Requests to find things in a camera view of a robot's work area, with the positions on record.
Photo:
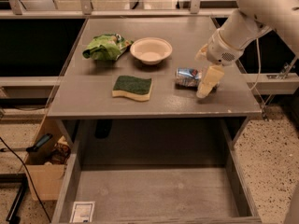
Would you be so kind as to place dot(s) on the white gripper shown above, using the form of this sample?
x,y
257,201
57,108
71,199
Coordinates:
x,y
220,51

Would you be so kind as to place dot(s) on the crushed red bull can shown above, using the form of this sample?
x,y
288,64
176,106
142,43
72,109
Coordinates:
x,y
189,77

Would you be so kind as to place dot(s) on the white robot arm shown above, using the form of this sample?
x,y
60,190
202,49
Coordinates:
x,y
251,20

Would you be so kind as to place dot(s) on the grey open top drawer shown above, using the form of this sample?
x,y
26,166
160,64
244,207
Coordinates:
x,y
157,171

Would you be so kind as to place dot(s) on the white paper bowl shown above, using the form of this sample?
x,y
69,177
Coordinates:
x,y
151,50

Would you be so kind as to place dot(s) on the green and yellow sponge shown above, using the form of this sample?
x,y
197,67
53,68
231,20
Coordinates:
x,y
135,88

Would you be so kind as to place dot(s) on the crumpled green chip bag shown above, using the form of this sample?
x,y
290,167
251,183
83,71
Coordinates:
x,y
107,47

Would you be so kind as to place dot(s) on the cardboard box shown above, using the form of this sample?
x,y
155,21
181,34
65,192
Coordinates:
x,y
47,166

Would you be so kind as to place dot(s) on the white paper label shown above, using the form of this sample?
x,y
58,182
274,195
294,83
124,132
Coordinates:
x,y
82,212

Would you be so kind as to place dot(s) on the black metal floor stand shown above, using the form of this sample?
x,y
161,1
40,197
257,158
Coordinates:
x,y
21,179

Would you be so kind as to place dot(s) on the grey metal railing frame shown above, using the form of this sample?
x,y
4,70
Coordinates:
x,y
60,9

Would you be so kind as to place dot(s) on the black handled tool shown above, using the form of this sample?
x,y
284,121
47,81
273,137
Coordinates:
x,y
34,148

